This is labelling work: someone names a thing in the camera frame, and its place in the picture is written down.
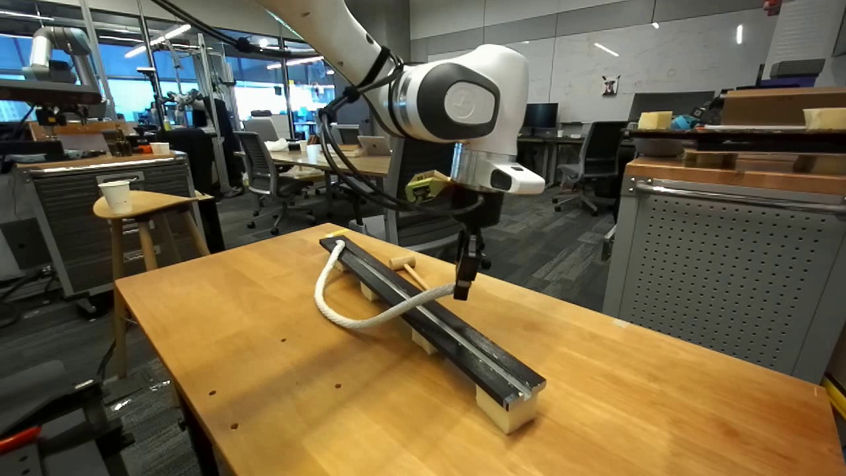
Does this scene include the white paper cup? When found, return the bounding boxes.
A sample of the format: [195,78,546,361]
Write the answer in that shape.
[100,180,131,214]

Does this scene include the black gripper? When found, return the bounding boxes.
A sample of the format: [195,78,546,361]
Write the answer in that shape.
[448,184,504,302]

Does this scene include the white rope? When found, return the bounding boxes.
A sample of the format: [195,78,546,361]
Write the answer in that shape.
[312,262,458,336]

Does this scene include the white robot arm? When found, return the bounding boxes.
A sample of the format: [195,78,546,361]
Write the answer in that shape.
[258,0,545,298]

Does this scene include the grey metal tool cabinet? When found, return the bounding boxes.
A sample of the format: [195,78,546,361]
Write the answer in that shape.
[602,158,846,384]

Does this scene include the small wooden mallet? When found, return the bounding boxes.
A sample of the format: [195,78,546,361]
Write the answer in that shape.
[389,253,429,288]

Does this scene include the long black platform rail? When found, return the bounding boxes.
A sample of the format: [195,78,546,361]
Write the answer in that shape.
[312,236,545,410]

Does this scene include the round wooden stool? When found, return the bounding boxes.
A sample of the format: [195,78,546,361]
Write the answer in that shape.
[92,187,208,378]

